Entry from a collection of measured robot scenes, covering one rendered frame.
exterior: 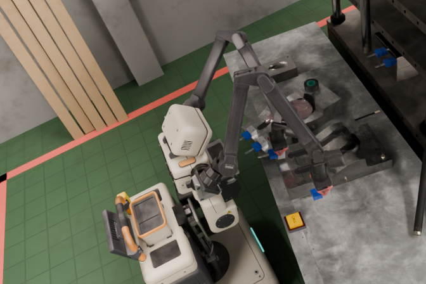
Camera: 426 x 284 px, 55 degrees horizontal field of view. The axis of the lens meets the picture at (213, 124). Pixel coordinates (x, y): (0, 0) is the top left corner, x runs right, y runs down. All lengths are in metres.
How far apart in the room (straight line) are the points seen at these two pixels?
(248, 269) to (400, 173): 1.00
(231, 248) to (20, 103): 2.93
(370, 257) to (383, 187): 0.35
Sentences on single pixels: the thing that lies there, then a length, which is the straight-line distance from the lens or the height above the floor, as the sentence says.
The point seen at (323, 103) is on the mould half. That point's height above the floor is 0.91.
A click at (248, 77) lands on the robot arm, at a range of 1.49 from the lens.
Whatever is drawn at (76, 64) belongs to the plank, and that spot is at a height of 0.70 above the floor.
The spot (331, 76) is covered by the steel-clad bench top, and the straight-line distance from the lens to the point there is 2.61.
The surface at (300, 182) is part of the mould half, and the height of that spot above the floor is 0.89.
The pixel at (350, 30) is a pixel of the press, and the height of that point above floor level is 0.78.
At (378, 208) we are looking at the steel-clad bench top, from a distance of 1.99.
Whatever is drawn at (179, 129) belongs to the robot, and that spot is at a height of 1.38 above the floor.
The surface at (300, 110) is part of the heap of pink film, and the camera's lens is 2.29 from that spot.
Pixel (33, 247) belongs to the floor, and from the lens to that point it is 3.74.
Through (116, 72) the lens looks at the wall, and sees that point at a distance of 4.61.
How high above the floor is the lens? 2.48
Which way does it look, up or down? 42 degrees down
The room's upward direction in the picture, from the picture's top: 23 degrees counter-clockwise
